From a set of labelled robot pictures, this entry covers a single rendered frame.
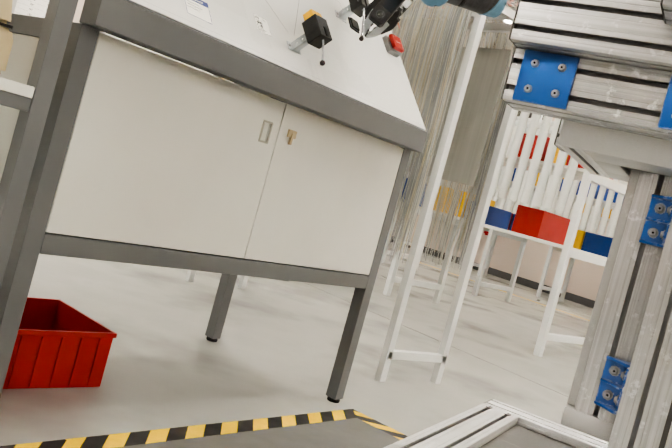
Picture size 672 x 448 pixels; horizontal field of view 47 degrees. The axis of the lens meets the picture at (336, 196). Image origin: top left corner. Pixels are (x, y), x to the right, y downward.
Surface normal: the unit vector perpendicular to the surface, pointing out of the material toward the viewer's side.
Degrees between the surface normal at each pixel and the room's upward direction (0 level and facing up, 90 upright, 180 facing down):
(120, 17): 90
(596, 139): 90
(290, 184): 90
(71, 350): 90
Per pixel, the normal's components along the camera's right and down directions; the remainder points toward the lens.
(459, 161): -0.71, -0.18
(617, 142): -0.44, -0.11
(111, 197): 0.76, 0.22
